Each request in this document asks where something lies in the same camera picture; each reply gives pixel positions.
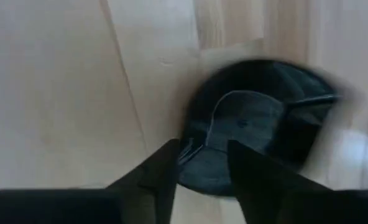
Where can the black leaf-shaped mini plate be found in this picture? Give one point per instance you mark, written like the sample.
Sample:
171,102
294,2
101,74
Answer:
249,118

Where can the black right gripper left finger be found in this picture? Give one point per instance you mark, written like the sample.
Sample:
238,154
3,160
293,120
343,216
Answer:
162,174

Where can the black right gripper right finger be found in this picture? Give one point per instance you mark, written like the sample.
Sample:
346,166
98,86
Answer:
252,180

